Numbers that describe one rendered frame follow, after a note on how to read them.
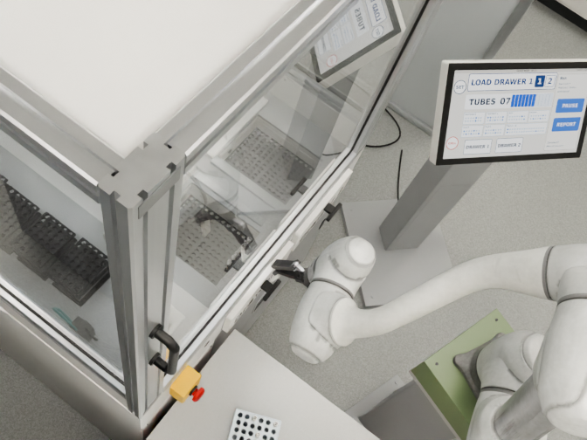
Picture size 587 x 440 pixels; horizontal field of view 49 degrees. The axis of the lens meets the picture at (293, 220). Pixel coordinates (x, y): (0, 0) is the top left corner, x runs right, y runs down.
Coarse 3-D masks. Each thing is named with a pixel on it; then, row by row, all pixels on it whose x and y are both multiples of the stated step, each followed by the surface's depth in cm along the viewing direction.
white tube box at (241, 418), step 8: (240, 416) 172; (248, 416) 171; (264, 416) 170; (232, 424) 167; (240, 424) 168; (248, 424) 168; (256, 424) 168; (264, 424) 169; (272, 424) 169; (280, 424) 169; (232, 432) 166; (240, 432) 167; (248, 432) 170; (256, 432) 168; (264, 432) 168; (272, 432) 172
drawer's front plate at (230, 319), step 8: (288, 248) 179; (280, 256) 177; (272, 264) 175; (264, 272) 174; (272, 272) 178; (256, 280) 172; (264, 280) 173; (256, 288) 171; (248, 296) 170; (256, 296) 181; (240, 304) 168; (248, 304) 176; (232, 312) 167; (240, 312) 172; (224, 320) 169; (232, 320) 168; (224, 328) 173
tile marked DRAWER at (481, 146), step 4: (468, 140) 197; (472, 140) 197; (476, 140) 198; (480, 140) 198; (484, 140) 198; (488, 140) 199; (492, 140) 199; (464, 144) 197; (468, 144) 198; (472, 144) 198; (476, 144) 198; (480, 144) 199; (484, 144) 199; (488, 144) 199; (464, 148) 198; (468, 148) 198; (472, 148) 198; (476, 148) 199; (480, 148) 199; (484, 148) 200; (488, 148) 200; (464, 152) 198; (468, 152) 199; (472, 152) 199; (476, 152) 199; (480, 152) 200; (484, 152) 200; (488, 152) 201
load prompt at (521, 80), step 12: (528, 72) 193; (540, 72) 194; (552, 72) 195; (468, 84) 189; (480, 84) 190; (492, 84) 191; (504, 84) 193; (516, 84) 194; (528, 84) 195; (540, 84) 196; (552, 84) 197
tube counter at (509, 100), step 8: (504, 96) 194; (512, 96) 195; (520, 96) 196; (528, 96) 196; (536, 96) 197; (544, 96) 198; (552, 96) 199; (504, 104) 195; (512, 104) 196; (520, 104) 197; (528, 104) 198; (536, 104) 198; (544, 104) 199
